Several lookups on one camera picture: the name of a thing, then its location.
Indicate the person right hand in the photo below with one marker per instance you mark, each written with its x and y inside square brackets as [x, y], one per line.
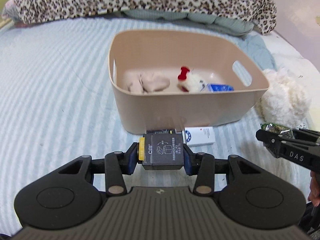
[314, 190]

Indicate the bag of dried herbs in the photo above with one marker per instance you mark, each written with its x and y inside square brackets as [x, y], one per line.
[279, 129]

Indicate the beige cloth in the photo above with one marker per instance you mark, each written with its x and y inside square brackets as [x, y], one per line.
[145, 82]

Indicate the black small box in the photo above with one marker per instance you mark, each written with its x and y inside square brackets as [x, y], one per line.
[161, 150]

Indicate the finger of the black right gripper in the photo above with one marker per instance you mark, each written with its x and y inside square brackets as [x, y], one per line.
[306, 134]
[270, 139]

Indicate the blue tissue pack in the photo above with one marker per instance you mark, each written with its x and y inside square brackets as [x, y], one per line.
[212, 87]

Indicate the white medicine box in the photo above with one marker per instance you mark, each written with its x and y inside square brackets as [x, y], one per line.
[198, 136]

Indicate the grey-green quilted pillow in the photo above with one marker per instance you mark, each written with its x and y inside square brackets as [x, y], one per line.
[224, 25]

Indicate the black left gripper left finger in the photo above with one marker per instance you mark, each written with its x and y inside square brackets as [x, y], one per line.
[114, 166]

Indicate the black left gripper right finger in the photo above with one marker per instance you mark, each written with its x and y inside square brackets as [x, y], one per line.
[205, 166]

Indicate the beige plastic storage bin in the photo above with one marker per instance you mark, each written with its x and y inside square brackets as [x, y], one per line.
[175, 79]

